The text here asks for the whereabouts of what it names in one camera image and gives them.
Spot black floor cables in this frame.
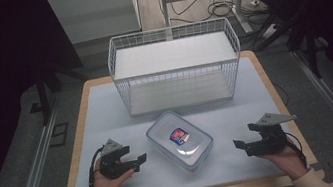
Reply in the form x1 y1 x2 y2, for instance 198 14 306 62
168 0 274 40

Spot clear plastic lidded container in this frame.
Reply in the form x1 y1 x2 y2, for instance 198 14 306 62
142 103 219 180

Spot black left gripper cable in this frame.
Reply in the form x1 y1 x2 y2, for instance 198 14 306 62
82 146 110 187

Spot black metal stand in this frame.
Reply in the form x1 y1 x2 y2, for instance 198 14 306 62
282 13 326 84
23 64 71 129

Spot dark floor grate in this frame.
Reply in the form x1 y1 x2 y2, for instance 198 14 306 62
46 121 73 148

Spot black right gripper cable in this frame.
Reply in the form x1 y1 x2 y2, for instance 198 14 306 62
283 129 310 171

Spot person's right hand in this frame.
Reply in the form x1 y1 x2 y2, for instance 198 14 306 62
256 134 311 186

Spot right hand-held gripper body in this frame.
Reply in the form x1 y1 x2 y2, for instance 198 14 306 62
245 107 303 158

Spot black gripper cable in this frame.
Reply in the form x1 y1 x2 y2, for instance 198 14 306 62
283 129 310 171
82 146 110 187

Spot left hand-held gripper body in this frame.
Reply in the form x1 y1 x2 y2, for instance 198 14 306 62
94 135 135 182

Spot white wire shelf rack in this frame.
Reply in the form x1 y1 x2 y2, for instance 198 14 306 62
103 15 250 120

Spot pale table mat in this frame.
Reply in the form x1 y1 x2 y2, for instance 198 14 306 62
50 50 304 187

